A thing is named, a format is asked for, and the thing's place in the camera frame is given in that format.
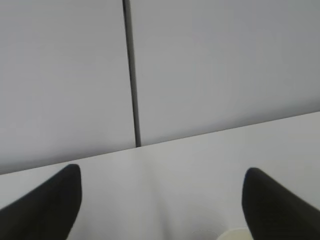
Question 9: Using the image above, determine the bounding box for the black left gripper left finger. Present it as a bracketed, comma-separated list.
[0, 164, 82, 240]

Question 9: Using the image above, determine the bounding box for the white paper cup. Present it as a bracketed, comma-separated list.
[216, 227, 253, 240]

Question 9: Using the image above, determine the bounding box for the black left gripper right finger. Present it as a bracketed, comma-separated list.
[241, 167, 320, 240]

